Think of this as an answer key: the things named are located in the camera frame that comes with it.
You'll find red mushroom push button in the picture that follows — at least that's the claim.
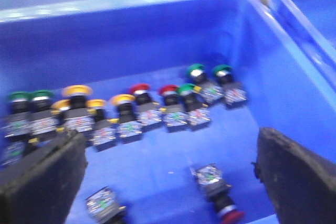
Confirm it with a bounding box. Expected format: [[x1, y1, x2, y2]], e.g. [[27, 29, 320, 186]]
[[191, 163, 245, 223]]

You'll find green push button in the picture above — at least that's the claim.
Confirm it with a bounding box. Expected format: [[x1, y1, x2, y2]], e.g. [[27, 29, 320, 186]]
[[4, 91, 31, 142], [187, 63, 224, 105], [30, 90, 58, 142], [177, 83, 211, 131], [213, 65, 247, 109]]

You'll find green push button far left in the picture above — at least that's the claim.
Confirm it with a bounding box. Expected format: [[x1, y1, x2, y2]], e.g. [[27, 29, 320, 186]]
[[4, 91, 31, 142]]

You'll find push button at bottom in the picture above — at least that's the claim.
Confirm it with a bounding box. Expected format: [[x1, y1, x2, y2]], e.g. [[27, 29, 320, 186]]
[[85, 186, 126, 224]]

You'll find left blue plastic bin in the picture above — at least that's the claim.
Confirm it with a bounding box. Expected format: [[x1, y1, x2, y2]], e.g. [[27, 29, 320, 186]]
[[1, 0, 335, 223]]

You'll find yellow mushroom push button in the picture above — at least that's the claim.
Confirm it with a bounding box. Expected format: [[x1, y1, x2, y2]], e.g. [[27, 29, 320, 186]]
[[1, 138, 40, 167]]

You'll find right blue plastic bin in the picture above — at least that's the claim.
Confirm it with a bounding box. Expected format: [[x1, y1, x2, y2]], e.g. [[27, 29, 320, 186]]
[[269, 0, 335, 82]]

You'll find blue plastic bin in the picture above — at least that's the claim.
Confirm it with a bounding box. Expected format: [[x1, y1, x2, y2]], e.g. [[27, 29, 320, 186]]
[[269, 0, 335, 82], [1, 0, 335, 223]]

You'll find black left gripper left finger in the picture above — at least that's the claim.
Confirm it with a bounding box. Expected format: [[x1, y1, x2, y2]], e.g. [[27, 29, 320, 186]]
[[1, 130, 88, 223]]

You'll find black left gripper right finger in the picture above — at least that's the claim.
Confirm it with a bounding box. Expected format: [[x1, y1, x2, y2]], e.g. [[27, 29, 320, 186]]
[[253, 127, 335, 223]]

